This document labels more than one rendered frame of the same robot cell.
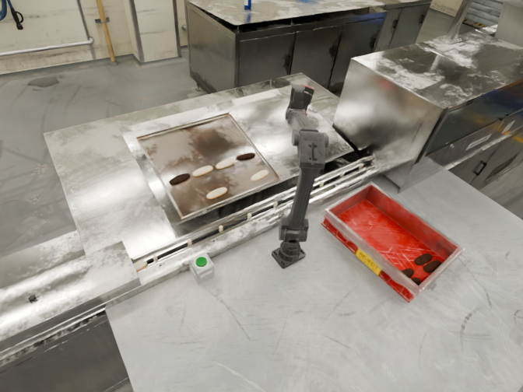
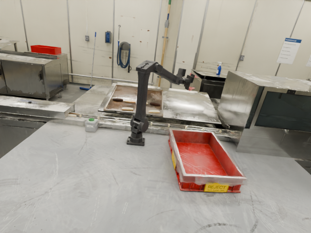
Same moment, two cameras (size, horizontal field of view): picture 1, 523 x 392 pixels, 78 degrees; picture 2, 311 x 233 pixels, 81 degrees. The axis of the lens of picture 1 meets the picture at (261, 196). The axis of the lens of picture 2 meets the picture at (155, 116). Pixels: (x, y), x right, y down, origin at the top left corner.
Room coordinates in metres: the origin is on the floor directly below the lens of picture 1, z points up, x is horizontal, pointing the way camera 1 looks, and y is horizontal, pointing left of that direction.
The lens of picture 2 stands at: (-0.03, -0.86, 1.50)
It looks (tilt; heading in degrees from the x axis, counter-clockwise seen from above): 24 degrees down; 36
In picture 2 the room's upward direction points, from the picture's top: 7 degrees clockwise
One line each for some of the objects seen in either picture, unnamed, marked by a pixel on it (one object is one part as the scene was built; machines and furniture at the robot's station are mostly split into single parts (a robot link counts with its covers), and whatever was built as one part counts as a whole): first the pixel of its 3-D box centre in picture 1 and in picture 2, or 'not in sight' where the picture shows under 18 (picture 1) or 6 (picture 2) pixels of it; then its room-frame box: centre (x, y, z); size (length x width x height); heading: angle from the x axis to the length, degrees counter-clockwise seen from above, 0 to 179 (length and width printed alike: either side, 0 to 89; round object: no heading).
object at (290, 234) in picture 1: (290, 233); (138, 125); (0.79, -0.13, 0.94); 0.09 x 0.05 x 0.10; 4
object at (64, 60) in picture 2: not in sight; (49, 71); (1.84, 3.78, 0.44); 0.70 x 0.55 x 0.87; 129
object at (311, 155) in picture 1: (300, 192); (144, 97); (0.81, -0.13, 1.13); 0.14 x 0.10 x 0.45; 4
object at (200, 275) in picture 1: (201, 270); (91, 126); (0.64, 0.19, 0.84); 0.08 x 0.08 x 0.11; 39
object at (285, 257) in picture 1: (289, 249); (136, 137); (0.77, -0.14, 0.86); 0.12 x 0.09 x 0.08; 129
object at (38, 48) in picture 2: not in sight; (46, 49); (1.84, 3.78, 0.94); 0.51 x 0.36 x 0.13; 133
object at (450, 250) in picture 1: (387, 235); (199, 155); (0.89, -0.55, 0.88); 0.49 x 0.34 x 0.10; 43
